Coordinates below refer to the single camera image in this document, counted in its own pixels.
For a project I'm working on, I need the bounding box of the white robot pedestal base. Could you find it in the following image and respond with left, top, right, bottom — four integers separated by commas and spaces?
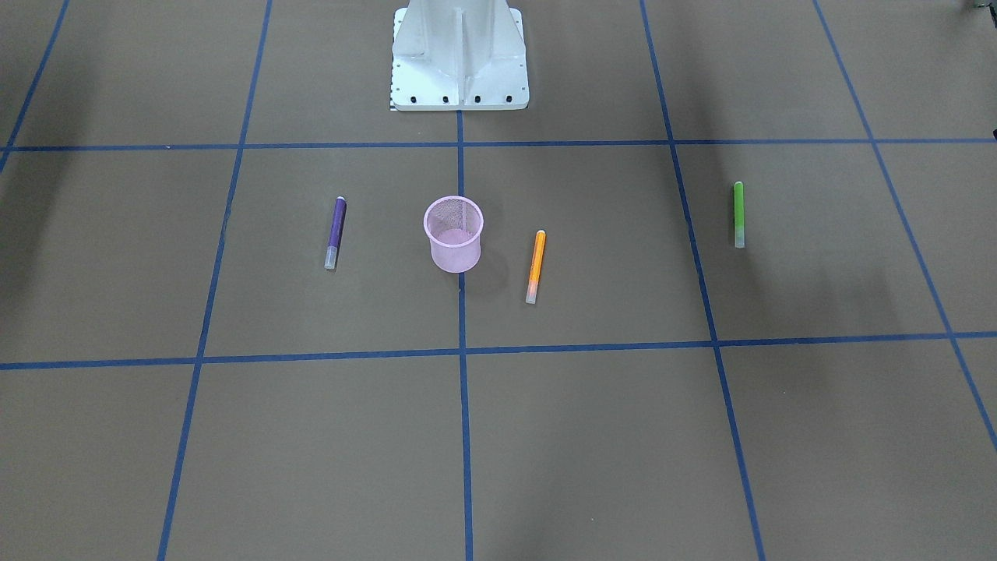
389, 1, 530, 111

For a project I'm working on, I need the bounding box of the purple highlighter pen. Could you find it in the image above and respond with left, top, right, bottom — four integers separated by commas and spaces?
323, 196, 347, 271

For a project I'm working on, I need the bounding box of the orange highlighter pen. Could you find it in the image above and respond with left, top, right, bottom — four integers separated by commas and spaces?
524, 229, 546, 305

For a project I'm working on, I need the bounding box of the green highlighter pen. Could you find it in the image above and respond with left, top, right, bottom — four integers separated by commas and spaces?
732, 181, 745, 249

